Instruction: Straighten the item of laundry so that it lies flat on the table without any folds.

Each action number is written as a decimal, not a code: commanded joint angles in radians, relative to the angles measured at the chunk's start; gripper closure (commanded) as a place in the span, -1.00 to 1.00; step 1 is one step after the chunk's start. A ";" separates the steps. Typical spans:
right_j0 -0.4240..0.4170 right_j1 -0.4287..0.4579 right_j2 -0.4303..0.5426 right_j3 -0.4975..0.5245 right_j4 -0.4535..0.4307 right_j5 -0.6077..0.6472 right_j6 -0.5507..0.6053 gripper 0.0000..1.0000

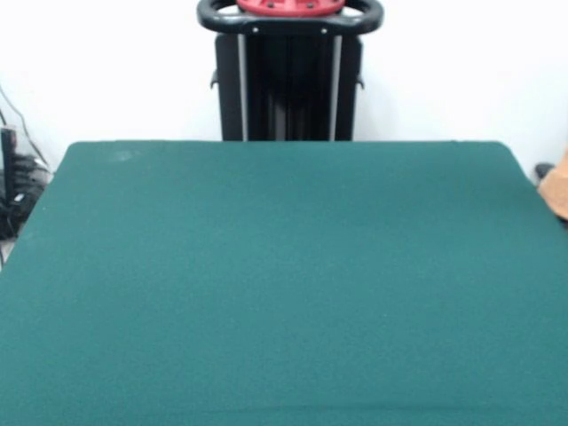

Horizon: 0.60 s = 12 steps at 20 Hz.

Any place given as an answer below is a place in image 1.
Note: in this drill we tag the tan terry towel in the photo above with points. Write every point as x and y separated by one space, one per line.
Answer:
557 191

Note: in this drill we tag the red robot base disc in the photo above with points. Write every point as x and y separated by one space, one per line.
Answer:
288 8

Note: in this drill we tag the dark green table cloth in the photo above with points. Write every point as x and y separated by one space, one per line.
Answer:
222 288

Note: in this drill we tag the round black knob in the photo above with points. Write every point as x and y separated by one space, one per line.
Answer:
543 169

